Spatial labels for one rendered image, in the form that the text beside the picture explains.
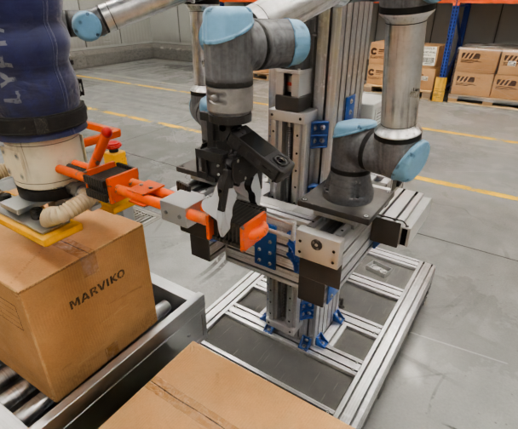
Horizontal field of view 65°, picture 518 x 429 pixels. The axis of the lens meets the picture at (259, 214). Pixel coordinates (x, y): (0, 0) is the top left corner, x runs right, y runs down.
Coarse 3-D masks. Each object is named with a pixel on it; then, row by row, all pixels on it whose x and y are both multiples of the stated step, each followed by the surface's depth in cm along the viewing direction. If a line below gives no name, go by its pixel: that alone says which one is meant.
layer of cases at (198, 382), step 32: (192, 352) 134; (160, 384) 123; (192, 384) 123; (224, 384) 123; (256, 384) 123; (128, 416) 114; (160, 416) 114; (192, 416) 114; (224, 416) 114; (256, 416) 114; (288, 416) 114; (320, 416) 114
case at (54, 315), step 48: (0, 240) 119; (96, 240) 119; (144, 240) 130; (0, 288) 103; (48, 288) 104; (96, 288) 118; (144, 288) 136; (0, 336) 120; (48, 336) 108; (96, 336) 123; (48, 384) 113
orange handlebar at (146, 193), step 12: (120, 132) 126; (84, 144) 116; (60, 168) 97; (84, 168) 98; (132, 180) 91; (120, 192) 87; (132, 192) 85; (144, 192) 84; (156, 192) 87; (168, 192) 85; (144, 204) 85; (156, 204) 82; (192, 216) 77; (204, 216) 76; (264, 228) 72; (252, 240) 72
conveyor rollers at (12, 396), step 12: (0, 360) 132; (0, 372) 126; (12, 372) 127; (0, 384) 125; (24, 384) 123; (0, 396) 119; (12, 396) 120; (24, 396) 122; (36, 396) 119; (24, 408) 115; (36, 408) 116; (24, 420) 114
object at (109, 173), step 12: (96, 168) 92; (108, 168) 95; (120, 168) 95; (132, 168) 93; (84, 180) 90; (96, 180) 87; (108, 180) 86; (120, 180) 89; (96, 192) 89; (108, 192) 88
